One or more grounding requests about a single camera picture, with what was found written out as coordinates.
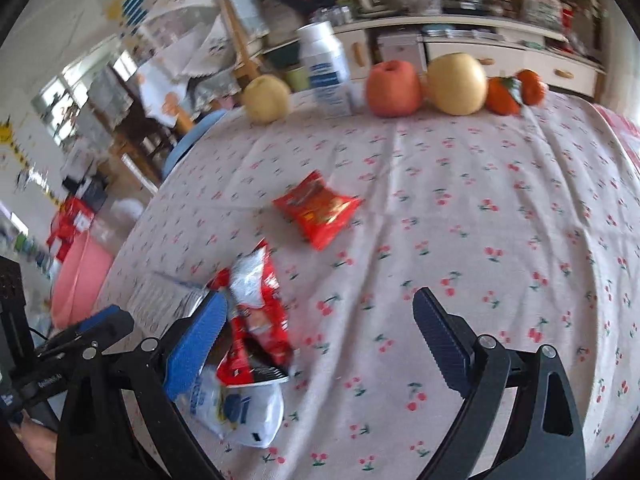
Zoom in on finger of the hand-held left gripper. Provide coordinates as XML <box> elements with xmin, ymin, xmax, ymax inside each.
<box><xmin>10</xmin><ymin>356</ymin><xmax>76</xmax><ymax>406</ymax></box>
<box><xmin>30</xmin><ymin>304</ymin><xmax>136</xmax><ymax>361</ymax></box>

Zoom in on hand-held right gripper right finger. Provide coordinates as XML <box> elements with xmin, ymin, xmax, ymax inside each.
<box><xmin>412</xmin><ymin>287</ymin><xmax>587</xmax><ymax>480</ymax></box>

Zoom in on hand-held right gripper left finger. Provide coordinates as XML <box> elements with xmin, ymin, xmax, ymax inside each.
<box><xmin>55</xmin><ymin>291</ymin><xmax>228</xmax><ymax>480</ymax></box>

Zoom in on pink basin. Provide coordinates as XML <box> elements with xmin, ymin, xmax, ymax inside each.
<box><xmin>50</xmin><ymin>232</ymin><xmax>117</xmax><ymax>330</ymax></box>

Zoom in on red and white torn wrapper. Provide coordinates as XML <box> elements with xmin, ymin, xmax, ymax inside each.
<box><xmin>207</xmin><ymin>239</ymin><xmax>296</xmax><ymax>367</ymax></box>

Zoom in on person's left forearm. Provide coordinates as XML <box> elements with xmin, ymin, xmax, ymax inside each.
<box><xmin>10</xmin><ymin>417</ymin><xmax>59</xmax><ymax>480</ymax></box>

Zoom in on clear printed plastic wrapper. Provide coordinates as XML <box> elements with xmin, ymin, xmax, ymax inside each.
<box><xmin>125</xmin><ymin>270</ymin><xmax>212</xmax><ymax>332</ymax></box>

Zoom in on red boxes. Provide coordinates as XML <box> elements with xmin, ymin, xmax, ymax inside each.
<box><xmin>47</xmin><ymin>196</ymin><xmax>97</xmax><ymax>262</ymax></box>

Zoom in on white plastic bag blue print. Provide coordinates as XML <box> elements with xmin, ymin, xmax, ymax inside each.
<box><xmin>175</xmin><ymin>365</ymin><xmax>286</xmax><ymax>449</ymax></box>

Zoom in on cherry print tablecloth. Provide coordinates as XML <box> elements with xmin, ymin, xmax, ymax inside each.
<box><xmin>95</xmin><ymin>87</ymin><xmax>640</xmax><ymax>480</ymax></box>

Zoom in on red snack packet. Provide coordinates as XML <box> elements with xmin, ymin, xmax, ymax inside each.
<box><xmin>272</xmin><ymin>170</ymin><xmax>364</xmax><ymax>252</ymax></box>

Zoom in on dark wooden table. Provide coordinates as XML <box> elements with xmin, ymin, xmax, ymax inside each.
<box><xmin>86</xmin><ymin>66</ymin><xmax>177</xmax><ymax>182</ymax></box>

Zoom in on blue plastic chair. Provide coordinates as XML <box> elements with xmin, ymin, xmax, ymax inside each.
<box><xmin>161</xmin><ymin>110</ymin><xmax>229</xmax><ymax>181</ymax></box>

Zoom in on white cloth with orange print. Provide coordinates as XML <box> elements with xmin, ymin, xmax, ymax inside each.
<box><xmin>136</xmin><ymin>59</ymin><xmax>197</xmax><ymax>127</ymax></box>

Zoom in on tangerine with green leaf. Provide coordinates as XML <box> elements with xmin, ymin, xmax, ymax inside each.
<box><xmin>485</xmin><ymin>76</ymin><xmax>524</xmax><ymax>116</ymax></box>

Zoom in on small yellow pear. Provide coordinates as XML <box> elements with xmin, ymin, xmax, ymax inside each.
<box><xmin>243</xmin><ymin>74</ymin><xmax>292</xmax><ymax>124</ymax></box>

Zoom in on red apple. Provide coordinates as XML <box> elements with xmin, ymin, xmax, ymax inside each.
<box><xmin>366</xmin><ymin>60</ymin><xmax>424</xmax><ymax>118</ymax></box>

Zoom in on large yellow pear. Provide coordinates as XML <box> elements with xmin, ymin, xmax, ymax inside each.
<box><xmin>426</xmin><ymin>52</ymin><xmax>489</xmax><ymax>116</ymax></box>

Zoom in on orange tangerine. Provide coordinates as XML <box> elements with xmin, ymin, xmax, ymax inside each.
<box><xmin>515</xmin><ymin>69</ymin><xmax>550</xmax><ymax>107</ymax></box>

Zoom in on pink cloth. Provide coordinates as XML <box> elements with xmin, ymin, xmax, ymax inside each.
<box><xmin>595</xmin><ymin>104</ymin><xmax>640</xmax><ymax>162</ymax></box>

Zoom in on green cup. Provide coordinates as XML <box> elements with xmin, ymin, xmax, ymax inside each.
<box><xmin>285</xmin><ymin>67</ymin><xmax>312</xmax><ymax>92</ymax></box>

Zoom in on white cabinet with drawers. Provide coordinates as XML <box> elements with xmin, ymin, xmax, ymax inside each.
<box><xmin>260</xmin><ymin>10</ymin><xmax>608</xmax><ymax>102</ymax></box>

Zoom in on silver box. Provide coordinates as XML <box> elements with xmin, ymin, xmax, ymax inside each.
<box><xmin>376</xmin><ymin>32</ymin><xmax>426</xmax><ymax>74</ymax></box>

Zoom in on white plastic bottle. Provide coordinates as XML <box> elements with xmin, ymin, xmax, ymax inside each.
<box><xmin>296</xmin><ymin>21</ymin><xmax>366</xmax><ymax>118</ymax></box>

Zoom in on wooden chair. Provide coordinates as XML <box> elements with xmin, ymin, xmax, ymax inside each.
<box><xmin>219</xmin><ymin>0</ymin><xmax>272</xmax><ymax>82</ymax></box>

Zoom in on white lace food cover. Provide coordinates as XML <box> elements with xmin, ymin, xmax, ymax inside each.
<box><xmin>141</xmin><ymin>0</ymin><xmax>237</xmax><ymax>79</ymax></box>

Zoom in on glass jars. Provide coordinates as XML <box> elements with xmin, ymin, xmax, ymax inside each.
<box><xmin>309</xmin><ymin>4</ymin><xmax>354</xmax><ymax>24</ymax></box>

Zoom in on giraffe wall sticker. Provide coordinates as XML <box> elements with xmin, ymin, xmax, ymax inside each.
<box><xmin>0</xmin><ymin>117</ymin><xmax>63</xmax><ymax>207</ymax></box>

